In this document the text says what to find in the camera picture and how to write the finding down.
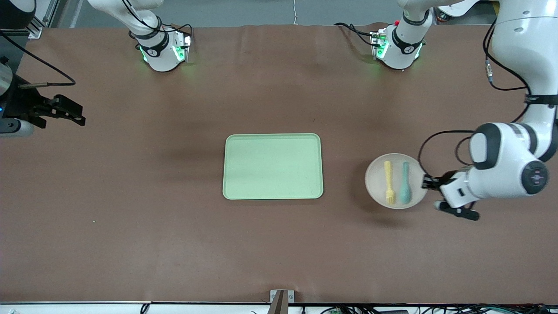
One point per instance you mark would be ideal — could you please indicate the brown table cover cloth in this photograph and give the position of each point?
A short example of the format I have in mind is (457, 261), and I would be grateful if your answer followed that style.
(130, 196)

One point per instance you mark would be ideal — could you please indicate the round beige plate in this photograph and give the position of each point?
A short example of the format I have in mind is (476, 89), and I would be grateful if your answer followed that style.
(375, 183)

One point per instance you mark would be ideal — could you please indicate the yellow plastic fork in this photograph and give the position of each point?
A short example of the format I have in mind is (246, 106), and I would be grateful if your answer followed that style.
(388, 179)

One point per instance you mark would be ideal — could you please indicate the aluminium frame profile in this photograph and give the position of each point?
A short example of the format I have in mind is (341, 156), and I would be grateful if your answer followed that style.
(35, 30)

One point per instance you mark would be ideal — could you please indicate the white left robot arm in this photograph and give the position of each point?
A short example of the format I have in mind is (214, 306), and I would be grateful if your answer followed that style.
(501, 161)

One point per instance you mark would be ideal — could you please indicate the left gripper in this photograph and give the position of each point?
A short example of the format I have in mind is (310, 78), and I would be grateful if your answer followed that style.
(445, 179)

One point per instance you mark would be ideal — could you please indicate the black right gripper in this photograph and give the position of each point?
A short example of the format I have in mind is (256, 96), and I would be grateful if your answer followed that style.
(21, 106)

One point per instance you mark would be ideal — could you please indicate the light green rectangular tray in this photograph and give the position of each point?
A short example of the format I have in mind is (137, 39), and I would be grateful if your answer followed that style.
(272, 165)

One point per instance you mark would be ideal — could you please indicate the teal plastic spoon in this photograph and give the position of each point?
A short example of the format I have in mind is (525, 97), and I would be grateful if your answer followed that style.
(406, 187)

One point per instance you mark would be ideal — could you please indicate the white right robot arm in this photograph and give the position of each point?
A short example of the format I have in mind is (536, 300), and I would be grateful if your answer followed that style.
(161, 56)

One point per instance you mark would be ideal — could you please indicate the metal table edge bracket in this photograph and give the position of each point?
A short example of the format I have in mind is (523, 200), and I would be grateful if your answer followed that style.
(281, 301)

